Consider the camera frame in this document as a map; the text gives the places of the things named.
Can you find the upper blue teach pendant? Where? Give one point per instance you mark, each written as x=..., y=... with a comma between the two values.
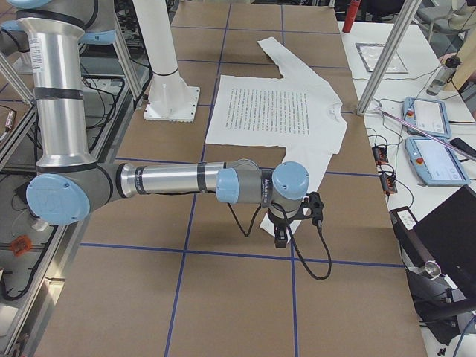
x=428, y=115

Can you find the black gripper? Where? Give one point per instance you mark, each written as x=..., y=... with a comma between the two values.
x=280, y=225

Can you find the black framed clear sheet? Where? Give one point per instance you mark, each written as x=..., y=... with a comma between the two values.
x=370, y=53

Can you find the clear water bottle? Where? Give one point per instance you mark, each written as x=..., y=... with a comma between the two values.
x=444, y=75

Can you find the black smartphone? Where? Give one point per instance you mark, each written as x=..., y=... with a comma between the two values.
x=462, y=145

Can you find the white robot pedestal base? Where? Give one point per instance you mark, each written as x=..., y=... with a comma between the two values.
x=169, y=98

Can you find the red bottle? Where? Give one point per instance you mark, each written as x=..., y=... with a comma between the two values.
x=351, y=14

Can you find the blue teach pendant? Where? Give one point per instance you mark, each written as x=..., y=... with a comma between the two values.
x=435, y=164
x=428, y=115

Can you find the black laptop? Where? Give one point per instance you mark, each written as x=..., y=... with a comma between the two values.
x=448, y=234

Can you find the lower blue teach pendant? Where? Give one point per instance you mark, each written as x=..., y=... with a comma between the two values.
x=435, y=164

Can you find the aluminium frame post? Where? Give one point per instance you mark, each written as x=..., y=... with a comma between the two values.
x=409, y=9

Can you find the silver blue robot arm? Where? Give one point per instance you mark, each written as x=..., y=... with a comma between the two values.
x=75, y=176

